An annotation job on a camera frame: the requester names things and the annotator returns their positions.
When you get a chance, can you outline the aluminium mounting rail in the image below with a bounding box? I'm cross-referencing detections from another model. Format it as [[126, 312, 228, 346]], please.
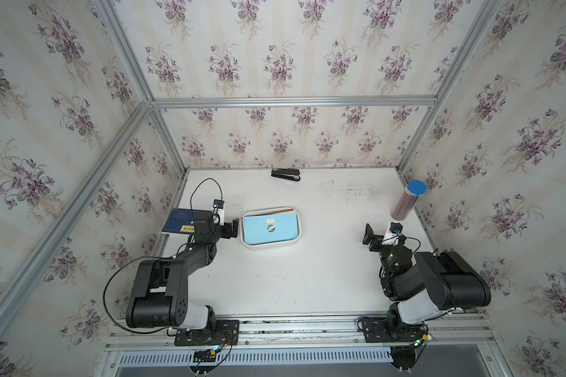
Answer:
[[94, 314, 511, 376]]

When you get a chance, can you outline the white rectangular storage tray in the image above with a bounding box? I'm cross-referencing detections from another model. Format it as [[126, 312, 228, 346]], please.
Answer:
[[240, 207, 302, 250]]

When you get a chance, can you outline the blue-lidded pencil tube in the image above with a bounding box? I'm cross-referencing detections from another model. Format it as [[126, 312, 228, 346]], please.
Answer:
[[391, 180, 428, 221]]

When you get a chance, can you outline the dark blue booklet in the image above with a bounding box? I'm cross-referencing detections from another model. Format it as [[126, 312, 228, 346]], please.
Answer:
[[161, 208, 211, 234]]

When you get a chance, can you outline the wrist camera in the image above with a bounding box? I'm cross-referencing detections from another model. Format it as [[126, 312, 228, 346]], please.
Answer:
[[212, 199, 225, 226], [381, 222, 403, 245]]

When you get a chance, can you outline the small circuit board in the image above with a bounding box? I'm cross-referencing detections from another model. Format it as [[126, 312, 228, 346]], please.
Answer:
[[193, 349, 219, 364]]

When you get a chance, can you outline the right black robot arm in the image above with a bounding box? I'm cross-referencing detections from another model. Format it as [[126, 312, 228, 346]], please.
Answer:
[[362, 222, 491, 328]]

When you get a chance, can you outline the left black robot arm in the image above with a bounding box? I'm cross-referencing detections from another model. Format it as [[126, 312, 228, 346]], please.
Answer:
[[126, 210, 240, 332]]

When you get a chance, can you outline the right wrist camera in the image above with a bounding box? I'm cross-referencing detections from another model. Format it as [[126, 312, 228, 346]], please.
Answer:
[[381, 222, 403, 245]]

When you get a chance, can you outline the pink envelope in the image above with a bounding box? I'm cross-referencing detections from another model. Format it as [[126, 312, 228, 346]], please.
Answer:
[[259, 208, 295, 216]]

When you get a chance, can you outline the light blue envelope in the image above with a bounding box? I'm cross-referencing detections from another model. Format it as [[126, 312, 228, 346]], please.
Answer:
[[243, 212, 299, 245]]

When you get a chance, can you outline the black stapler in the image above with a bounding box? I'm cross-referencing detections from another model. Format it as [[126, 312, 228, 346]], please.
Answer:
[[270, 168, 301, 182]]

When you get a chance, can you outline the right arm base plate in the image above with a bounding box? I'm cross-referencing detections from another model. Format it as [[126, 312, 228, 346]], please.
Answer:
[[356, 317, 428, 345]]

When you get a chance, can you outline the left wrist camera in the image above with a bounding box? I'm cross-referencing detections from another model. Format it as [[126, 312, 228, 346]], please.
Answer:
[[212, 199, 225, 226]]

